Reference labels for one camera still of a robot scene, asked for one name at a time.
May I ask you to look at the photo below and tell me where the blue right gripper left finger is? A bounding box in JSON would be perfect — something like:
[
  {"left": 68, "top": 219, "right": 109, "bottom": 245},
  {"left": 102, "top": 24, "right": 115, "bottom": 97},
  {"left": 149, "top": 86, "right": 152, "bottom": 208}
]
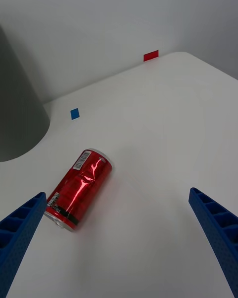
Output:
[{"left": 0, "top": 191, "right": 48, "bottom": 298}]

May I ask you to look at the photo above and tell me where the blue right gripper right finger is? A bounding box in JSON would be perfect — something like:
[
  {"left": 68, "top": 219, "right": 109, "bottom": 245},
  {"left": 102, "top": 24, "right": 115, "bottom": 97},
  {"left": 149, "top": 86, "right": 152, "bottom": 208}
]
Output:
[{"left": 188, "top": 187, "right": 238, "bottom": 298}]

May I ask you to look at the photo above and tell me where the red drink can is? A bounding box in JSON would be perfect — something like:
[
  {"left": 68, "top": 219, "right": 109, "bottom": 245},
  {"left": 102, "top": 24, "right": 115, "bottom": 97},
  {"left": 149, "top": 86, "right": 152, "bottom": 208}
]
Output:
[{"left": 44, "top": 148, "right": 114, "bottom": 232}]

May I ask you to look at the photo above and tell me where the grey plastic bin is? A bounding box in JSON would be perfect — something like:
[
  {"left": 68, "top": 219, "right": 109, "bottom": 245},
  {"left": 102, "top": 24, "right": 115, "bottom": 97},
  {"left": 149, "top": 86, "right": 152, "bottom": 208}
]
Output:
[{"left": 0, "top": 24, "right": 51, "bottom": 162}]

